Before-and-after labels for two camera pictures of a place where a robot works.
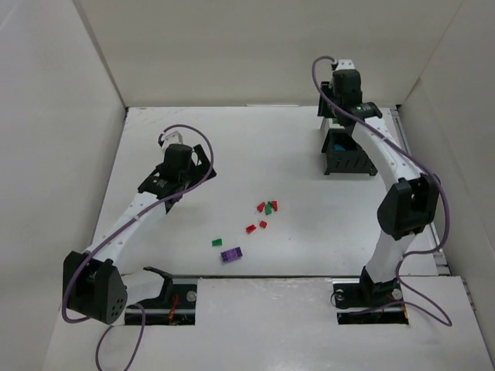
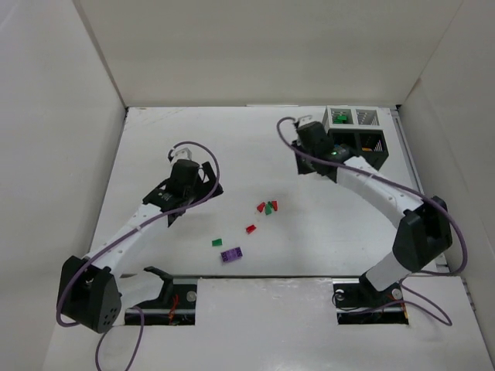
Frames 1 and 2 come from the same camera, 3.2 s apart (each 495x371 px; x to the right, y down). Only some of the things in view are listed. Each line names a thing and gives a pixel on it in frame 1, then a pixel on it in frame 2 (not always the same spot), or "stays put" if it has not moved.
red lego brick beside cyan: x=250 y=228 stays put
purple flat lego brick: x=231 y=254 stays put
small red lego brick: x=260 y=206 stays put
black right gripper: x=324 y=103 to x=303 y=161
